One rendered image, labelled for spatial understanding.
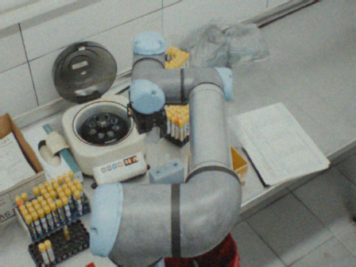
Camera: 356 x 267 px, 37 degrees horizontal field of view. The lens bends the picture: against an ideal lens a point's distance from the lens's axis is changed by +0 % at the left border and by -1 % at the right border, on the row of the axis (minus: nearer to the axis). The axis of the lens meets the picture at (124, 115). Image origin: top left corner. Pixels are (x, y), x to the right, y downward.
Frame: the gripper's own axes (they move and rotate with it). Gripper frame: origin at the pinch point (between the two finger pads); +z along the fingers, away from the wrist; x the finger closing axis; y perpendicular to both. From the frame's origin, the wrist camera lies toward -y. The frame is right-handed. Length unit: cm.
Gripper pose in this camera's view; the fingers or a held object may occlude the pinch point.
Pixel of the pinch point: (157, 138)
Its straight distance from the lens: 145.2
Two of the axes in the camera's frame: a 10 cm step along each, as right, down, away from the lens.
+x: 4.3, 6.3, -6.4
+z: 0.5, 7.0, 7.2
